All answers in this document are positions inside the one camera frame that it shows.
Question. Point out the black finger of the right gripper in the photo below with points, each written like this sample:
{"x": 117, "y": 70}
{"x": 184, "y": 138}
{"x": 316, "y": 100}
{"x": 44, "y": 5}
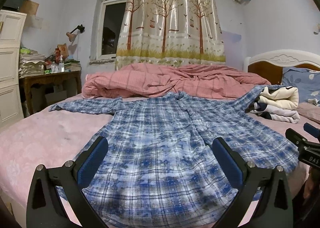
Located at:
{"x": 295, "y": 138}

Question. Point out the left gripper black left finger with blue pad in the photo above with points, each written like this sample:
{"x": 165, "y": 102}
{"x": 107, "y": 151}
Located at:
{"x": 44, "y": 206}

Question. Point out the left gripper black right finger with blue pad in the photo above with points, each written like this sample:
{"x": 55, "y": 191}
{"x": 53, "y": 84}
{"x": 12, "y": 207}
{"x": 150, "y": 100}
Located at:
{"x": 263, "y": 198}

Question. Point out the blue plaid flannel shirt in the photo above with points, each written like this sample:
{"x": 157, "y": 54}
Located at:
{"x": 160, "y": 170}

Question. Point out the folded white navy blanket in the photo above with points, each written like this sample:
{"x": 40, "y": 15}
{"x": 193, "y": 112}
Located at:
{"x": 278, "y": 104}

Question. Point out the blue floral pillow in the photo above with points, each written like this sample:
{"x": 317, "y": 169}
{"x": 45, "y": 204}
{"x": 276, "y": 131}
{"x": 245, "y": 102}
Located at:
{"x": 306, "y": 80}

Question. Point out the pink bed sheet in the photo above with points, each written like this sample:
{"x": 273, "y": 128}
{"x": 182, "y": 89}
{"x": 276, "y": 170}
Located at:
{"x": 53, "y": 137}

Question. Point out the white wooden headboard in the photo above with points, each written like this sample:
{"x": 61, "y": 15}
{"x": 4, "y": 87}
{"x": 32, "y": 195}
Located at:
{"x": 269, "y": 65}

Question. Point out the stack of papers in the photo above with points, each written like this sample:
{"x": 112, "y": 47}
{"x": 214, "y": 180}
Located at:
{"x": 31, "y": 65}

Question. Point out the clear spray bottle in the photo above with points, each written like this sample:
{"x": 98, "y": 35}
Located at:
{"x": 61, "y": 64}

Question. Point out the pink checked duvet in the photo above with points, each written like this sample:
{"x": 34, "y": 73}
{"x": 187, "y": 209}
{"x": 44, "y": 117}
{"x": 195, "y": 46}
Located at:
{"x": 149, "y": 80}

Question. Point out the tree print curtain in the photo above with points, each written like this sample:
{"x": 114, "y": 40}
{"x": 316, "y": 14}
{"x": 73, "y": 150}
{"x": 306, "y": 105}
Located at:
{"x": 170, "y": 32}

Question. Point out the white drawer cabinet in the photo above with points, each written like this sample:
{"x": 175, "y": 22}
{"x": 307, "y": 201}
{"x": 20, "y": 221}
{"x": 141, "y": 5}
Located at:
{"x": 12, "y": 24}

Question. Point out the cardboard box on cabinet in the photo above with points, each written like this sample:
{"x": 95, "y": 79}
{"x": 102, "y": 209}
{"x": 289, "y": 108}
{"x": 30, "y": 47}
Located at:
{"x": 29, "y": 7}

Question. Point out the white framed window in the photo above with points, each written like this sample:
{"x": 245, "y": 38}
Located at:
{"x": 109, "y": 26}

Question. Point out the pink wall lamp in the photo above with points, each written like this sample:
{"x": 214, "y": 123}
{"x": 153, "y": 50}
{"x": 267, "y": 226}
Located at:
{"x": 72, "y": 35}

